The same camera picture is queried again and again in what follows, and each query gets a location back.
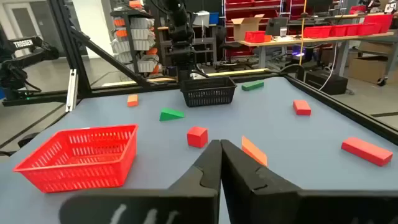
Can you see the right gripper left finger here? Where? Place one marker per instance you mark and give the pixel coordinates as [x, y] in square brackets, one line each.
[199, 186]

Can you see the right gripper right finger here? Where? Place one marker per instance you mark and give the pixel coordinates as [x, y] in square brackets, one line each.
[248, 186]

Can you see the red cube block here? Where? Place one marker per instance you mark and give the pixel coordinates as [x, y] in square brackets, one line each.
[197, 137]

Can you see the green wedge block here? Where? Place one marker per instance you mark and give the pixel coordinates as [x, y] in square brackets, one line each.
[170, 115]

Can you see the orange rectangular block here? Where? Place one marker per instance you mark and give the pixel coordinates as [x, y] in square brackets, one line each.
[132, 100]

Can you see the green rectangular block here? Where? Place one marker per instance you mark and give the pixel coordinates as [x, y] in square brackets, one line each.
[252, 85]

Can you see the red rectangular block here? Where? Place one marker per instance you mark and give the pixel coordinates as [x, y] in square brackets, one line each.
[302, 107]
[367, 151]

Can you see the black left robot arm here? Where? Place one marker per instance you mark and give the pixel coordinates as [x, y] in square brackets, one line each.
[180, 28]

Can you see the black Trossen robot arm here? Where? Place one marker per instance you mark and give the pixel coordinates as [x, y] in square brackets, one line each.
[21, 43]

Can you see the wooden side board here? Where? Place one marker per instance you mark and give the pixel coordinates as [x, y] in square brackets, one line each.
[161, 80]

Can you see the white box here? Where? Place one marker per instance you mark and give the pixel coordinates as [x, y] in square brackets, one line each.
[201, 18]

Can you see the black plastic basket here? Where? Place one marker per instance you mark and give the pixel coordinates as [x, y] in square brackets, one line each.
[208, 93]

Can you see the black office chair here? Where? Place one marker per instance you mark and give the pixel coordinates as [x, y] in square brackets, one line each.
[228, 46]

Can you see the rack with white bins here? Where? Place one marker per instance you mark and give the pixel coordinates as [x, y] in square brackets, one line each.
[136, 34]

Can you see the blue storage bin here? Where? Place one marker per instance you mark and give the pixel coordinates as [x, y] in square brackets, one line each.
[214, 18]

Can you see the open cardboard box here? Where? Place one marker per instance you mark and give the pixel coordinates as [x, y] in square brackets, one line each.
[245, 28]

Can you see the red storage bin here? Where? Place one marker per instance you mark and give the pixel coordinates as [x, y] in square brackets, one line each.
[345, 30]
[317, 32]
[254, 36]
[377, 23]

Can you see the black monitor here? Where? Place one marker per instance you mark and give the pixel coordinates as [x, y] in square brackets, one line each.
[276, 26]

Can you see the red plastic basket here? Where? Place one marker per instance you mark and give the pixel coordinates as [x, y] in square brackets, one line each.
[77, 174]

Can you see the wooden workbench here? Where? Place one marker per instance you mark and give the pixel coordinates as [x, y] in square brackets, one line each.
[311, 40]

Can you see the grey door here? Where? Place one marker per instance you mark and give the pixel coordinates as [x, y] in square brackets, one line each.
[21, 21]

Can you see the large cardboard box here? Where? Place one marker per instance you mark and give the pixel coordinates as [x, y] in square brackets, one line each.
[370, 70]

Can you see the silver metal bracket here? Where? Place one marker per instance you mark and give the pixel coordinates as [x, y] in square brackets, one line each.
[71, 90]

